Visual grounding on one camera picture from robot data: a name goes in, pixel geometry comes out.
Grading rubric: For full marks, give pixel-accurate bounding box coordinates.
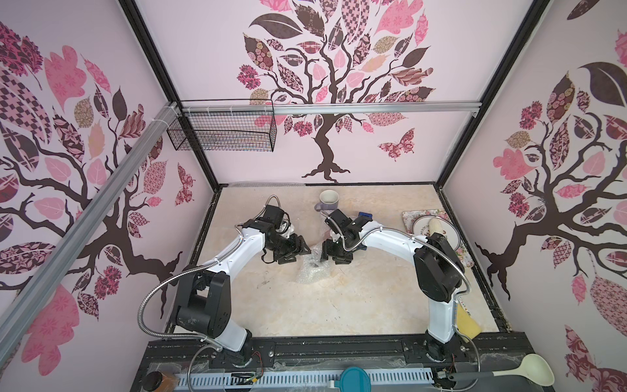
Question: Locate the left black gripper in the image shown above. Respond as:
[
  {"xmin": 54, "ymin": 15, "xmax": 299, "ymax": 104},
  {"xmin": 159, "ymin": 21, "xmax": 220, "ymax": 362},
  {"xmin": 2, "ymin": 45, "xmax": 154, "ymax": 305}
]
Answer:
[{"xmin": 266, "ymin": 233, "xmax": 312, "ymax": 264}]

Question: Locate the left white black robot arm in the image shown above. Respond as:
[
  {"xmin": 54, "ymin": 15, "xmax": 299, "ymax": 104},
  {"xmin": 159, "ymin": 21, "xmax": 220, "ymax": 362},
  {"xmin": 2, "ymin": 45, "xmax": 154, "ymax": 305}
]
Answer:
[{"xmin": 171, "ymin": 220, "xmax": 311, "ymax": 352}]

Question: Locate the lavender mug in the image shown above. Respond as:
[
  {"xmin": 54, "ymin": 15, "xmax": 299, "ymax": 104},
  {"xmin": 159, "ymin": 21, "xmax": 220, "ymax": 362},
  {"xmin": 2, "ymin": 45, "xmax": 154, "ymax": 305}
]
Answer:
[{"xmin": 314, "ymin": 189, "xmax": 340, "ymax": 213}]

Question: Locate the round white plate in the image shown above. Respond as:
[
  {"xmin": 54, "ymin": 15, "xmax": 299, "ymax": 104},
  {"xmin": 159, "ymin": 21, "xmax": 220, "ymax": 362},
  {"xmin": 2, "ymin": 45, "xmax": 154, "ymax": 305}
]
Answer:
[{"xmin": 412, "ymin": 215, "xmax": 461, "ymax": 250}]

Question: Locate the white artificial rose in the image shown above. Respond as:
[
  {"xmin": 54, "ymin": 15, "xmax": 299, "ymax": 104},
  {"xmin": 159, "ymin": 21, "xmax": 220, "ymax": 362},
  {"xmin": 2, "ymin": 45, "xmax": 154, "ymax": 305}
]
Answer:
[{"xmin": 429, "ymin": 217, "xmax": 446, "ymax": 236}]

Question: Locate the floral square placemat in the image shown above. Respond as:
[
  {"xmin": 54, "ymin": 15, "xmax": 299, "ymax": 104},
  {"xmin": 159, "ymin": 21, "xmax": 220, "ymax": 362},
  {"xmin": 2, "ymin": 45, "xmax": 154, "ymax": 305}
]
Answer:
[{"xmin": 401, "ymin": 209, "xmax": 474, "ymax": 268}]

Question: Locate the right flexible metal conduit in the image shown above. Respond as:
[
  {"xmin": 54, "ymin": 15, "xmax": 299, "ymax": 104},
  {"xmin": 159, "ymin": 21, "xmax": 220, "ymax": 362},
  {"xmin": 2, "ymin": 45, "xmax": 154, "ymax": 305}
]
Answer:
[{"xmin": 325, "ymin": 212, "xmax": 481, "ymax": 373}]

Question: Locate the flexible metal conduit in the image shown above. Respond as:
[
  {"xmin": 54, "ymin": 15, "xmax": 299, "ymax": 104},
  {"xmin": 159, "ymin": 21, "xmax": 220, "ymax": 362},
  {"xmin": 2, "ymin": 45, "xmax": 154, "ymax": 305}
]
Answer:
[
  {"xmin": 137, "ymin": 224, "xmax": 266, "ymax": 352},
  {"xmin": 325, "ymin": 212, "xmax": 481, "ymax": 373}
]

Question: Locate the teal round lid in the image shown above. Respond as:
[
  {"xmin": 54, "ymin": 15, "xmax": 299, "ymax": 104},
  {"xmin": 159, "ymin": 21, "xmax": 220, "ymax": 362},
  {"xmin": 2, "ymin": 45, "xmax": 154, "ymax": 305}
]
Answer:
[{"xmin": 328, "ymin": 367, "xmax": 372, "ymax": 392}]

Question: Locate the yellow green sponge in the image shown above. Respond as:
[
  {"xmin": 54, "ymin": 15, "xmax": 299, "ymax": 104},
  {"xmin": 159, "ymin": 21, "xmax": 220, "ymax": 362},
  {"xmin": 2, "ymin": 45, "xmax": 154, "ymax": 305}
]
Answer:
[{"xmin": 457, "ymin": 305, "xmax": 482, "ymax": 340}]

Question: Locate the left flexible metal conduit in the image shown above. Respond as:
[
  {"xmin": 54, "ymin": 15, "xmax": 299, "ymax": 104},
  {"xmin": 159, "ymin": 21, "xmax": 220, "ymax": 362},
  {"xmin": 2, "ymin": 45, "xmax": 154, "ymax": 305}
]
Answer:
[{"xmin": 137, "ymin": 224, "xmax": 266, "ymax": 352}]

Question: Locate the brown jar black lid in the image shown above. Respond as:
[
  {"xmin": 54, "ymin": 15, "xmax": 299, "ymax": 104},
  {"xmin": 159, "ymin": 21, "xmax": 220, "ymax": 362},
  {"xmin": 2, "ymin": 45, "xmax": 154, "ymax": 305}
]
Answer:
[{"xmin": 141, "ymin": 371, "xmax": 179, "ymax": 392}]

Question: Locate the cream plastic ladle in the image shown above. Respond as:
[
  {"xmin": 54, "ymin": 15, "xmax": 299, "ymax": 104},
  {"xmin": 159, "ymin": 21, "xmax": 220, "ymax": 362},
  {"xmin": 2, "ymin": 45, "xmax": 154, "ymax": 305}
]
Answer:
[{"xmin": 447, "ymin": 354, "xmax": 555, "ymax": 387}]

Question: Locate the black wire basket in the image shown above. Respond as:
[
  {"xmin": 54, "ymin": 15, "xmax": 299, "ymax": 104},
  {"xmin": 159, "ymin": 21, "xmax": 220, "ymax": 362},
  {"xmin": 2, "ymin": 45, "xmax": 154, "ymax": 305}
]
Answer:
[{"xmin": 168, "ymin": 98, "xmax": 278, "ymax": 152}]

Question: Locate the white slotted cable duct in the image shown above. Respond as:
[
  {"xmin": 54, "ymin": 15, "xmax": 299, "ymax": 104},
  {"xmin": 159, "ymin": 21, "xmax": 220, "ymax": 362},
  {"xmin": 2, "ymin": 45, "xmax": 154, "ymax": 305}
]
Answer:
[{"xmin": 175, "ymin": 367, "xmax": 434, "ymax": 391}]

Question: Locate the rear aluminium frame bar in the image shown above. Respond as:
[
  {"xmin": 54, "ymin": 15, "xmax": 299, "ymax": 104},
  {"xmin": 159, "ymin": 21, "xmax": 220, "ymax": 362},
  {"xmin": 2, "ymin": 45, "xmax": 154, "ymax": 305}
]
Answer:
[{"xmin": 182, "ymin": 101, "xmax": 482, "ymax": 115}]

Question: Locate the aluminium frame bar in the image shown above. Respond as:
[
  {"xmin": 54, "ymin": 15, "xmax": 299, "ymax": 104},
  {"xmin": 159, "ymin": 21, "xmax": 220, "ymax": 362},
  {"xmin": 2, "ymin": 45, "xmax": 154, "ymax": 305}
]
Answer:
[
  {"xmin": 1, "ymin": 102, "xmax": 180, "ymax": 364},
  {"xmin": 182, "ymin": 101, "xmax": 482, "ymax": 115}
]

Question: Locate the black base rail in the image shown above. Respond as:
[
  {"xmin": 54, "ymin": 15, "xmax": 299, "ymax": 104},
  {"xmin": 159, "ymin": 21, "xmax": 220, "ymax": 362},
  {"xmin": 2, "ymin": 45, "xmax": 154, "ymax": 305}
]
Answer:
[{"xmin": 130, "ymin": 333, "xmax": 540, "ymax": 391}]

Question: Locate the left aluminium frame bar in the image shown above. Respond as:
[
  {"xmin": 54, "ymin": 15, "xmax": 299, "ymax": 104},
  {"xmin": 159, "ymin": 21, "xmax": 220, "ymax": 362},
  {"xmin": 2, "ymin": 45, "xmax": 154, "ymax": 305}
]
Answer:
[{"xmin": 1, "ymin": 102, "xmax": 180, "ymax": 364}]

